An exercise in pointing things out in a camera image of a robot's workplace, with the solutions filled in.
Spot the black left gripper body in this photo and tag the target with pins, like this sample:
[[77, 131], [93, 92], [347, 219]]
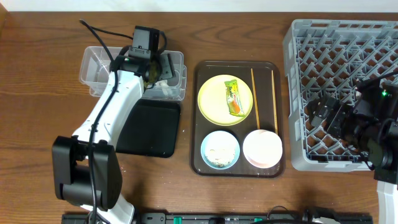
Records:
[[168, 66]]

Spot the black food waste tray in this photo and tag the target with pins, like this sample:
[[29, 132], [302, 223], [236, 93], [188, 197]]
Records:
[[150, 129]]

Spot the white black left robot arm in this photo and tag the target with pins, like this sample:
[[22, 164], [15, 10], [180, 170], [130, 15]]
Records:
[[85, 166]]

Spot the left wooden chopstick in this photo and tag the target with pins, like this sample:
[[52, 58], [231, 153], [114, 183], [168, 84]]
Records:
[[255, 99]]

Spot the white crumpled paper waste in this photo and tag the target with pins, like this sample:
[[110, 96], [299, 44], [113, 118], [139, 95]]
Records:
[[162, 89]]

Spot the brown serving tray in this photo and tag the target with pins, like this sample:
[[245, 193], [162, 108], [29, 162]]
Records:
[[269, 99]]

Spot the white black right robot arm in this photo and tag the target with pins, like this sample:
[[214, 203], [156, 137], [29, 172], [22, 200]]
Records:
[[371, 127]]

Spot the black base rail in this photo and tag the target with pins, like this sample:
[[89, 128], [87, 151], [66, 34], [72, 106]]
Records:
[[278, 214]]

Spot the green snack wrapper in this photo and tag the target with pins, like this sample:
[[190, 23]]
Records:
[[232, 98]]

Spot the yellow round plate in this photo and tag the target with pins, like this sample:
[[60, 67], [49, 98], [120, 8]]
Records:
[[212, 103]]

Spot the grey dishwasher rack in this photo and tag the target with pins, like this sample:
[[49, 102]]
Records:
[[328, 57]]

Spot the pink bowl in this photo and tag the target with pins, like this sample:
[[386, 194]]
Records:
[[263, 149]]

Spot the clear plastic waste bin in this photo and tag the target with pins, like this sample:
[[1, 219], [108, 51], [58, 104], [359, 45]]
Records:
[[94, 72]]

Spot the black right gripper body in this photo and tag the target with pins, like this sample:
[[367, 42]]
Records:
[[339, 116]]

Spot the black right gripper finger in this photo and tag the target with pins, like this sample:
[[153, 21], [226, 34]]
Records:
[[325, 101], [318, 115]]

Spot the rice food leftovers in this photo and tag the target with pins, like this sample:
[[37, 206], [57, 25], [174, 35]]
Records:
[[220, 154]]

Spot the blue bowl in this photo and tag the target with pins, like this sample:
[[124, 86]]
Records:
[[220, 137]]

